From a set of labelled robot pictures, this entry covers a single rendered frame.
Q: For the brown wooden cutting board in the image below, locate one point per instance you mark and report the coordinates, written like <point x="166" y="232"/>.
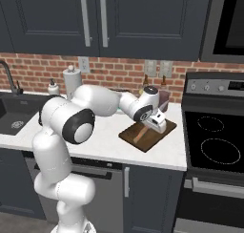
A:
<point x="149" y="140"/>

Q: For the black tap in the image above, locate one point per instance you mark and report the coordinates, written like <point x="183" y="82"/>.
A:
<point x="9" y="77"/>

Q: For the white wall socket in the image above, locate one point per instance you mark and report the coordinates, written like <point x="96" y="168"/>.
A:
<point x="84" y="64"/>

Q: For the white paper towel roll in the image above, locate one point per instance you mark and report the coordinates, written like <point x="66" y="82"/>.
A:
<point x="72" y="80"/>

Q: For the black and silver stove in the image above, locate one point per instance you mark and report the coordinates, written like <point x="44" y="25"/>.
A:
<point x="216" y="141"/>

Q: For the round silver stove knob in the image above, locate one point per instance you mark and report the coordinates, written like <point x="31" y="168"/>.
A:
<point x="191" y="87"/>
<point x="207" y="88"/>
<point x="221" y="88"/>

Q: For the grey dishwasher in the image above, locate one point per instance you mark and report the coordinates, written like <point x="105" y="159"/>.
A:
<point x="108" y="198"/>

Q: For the brown translucent jar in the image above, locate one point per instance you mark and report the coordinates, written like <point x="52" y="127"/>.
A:
<point x="164" y="100"/>

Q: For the grey wall socket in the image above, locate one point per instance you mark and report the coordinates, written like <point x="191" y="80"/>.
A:
<point x="150" y="68"/>
<point x="166" y="69"/>

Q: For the white soap dispenser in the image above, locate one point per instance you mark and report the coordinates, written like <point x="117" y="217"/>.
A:
<point x="53" y="88"/>

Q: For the teal plate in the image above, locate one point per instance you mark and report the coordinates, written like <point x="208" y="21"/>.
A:
<point x="119" y="110"/>

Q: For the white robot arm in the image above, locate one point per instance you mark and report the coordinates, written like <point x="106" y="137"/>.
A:
<point x="54" y="141"/>

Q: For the dark narrow cupboard door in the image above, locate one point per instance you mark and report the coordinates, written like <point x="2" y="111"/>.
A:
<point x="4" y="26"/>

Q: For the black sink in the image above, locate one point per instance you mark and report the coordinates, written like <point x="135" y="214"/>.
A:
<point x="16" y="112"/>

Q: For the black microwave oven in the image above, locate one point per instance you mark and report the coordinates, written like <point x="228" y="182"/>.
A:
<point x="227" y="23"/>

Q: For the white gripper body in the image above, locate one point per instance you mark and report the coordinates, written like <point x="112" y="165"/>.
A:
<point x="158" y="127"/>

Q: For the dark base cupboard door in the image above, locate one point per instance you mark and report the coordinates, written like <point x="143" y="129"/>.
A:
<point x="155" y="198"/>

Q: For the dark base cupboard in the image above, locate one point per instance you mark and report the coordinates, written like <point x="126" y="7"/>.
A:
<point x="16" y="182"/>

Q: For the brown bottle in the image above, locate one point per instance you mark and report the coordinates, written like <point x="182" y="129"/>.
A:
<point x="145" y="82"/>
<point x="163" y="82"/>

